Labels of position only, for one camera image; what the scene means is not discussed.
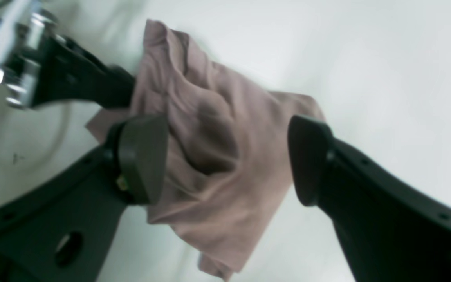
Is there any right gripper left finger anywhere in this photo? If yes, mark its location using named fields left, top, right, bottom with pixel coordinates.
left=0, top=115, right=168, bottom=282

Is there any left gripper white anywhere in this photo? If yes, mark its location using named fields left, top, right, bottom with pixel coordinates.
left=0, top=0, right=135, bottom=109

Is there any mauve T-shirt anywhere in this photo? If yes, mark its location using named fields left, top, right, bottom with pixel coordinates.
left=86, top=19, right=325, bottom=282

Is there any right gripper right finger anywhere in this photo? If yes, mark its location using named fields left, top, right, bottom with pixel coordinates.
left=287, top=115, right=451, bottom=282

